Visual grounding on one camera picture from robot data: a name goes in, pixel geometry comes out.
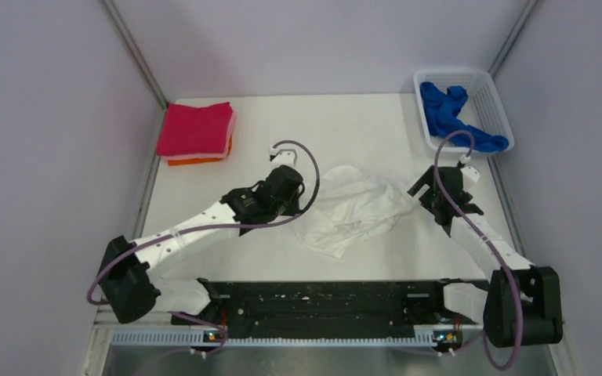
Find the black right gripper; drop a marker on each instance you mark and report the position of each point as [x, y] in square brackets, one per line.
[426, 198]

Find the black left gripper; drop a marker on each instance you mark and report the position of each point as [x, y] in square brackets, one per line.
[295, 207]

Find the white printed t-shirt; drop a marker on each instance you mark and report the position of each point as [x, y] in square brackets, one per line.
[352, 205]

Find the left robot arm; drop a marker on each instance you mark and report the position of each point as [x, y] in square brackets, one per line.
[131, 275]

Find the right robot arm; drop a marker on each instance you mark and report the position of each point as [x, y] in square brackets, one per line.
[521, 303]

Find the blue t-shirt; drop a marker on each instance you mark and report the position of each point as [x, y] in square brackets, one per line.
[441, 111]

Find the white plastic basket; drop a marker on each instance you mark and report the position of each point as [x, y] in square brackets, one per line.
[483, 109]

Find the pink folded t-shirt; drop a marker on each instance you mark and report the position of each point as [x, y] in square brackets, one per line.
[229, 134]

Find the magenta folded t-shirt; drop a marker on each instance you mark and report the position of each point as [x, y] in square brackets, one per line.
[194, 130]

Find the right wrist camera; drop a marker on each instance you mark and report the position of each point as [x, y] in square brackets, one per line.
[470, 175]

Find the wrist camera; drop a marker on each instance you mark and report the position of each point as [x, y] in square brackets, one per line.
[470, 175]
[282, 157]

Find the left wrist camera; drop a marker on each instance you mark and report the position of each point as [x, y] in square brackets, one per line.
[282, 157]

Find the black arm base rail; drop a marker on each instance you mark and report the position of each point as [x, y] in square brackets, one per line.
[328, 310]

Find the white slotted cable duct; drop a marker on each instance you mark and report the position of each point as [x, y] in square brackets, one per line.
[200, 338]

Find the right corner metal post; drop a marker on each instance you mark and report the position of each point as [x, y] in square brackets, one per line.
[528, 11]

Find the corner metal post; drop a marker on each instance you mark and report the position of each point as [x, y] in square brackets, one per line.
[121, 28]
[528, 11]

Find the left corner metal post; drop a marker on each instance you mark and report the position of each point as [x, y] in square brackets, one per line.
[121, 28]

